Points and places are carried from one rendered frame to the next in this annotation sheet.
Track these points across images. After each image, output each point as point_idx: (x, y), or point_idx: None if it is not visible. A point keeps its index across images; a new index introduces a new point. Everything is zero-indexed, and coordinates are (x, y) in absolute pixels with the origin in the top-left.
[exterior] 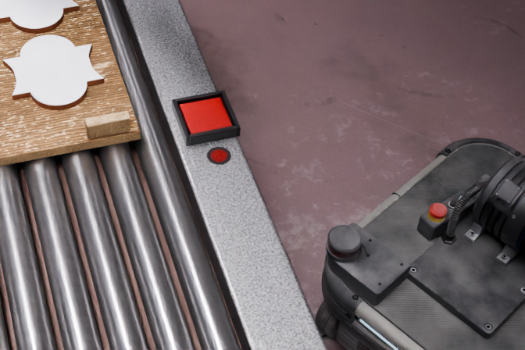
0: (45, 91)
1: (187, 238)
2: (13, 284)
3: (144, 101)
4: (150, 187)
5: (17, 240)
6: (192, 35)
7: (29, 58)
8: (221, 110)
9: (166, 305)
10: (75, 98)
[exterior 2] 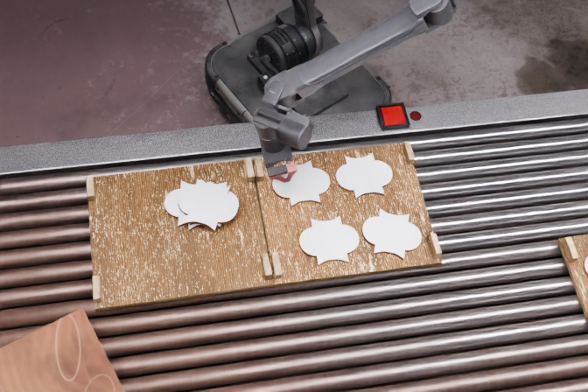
0: (382, 178)
1: (468, 134)
2: (493, 202)
3: (378, 141)
4: (431, 147)
5: (470, 199)
6: (325, 115)
7: (355, 185)
8: (390, 108)
9: (504, 145)
10: (388, 165)
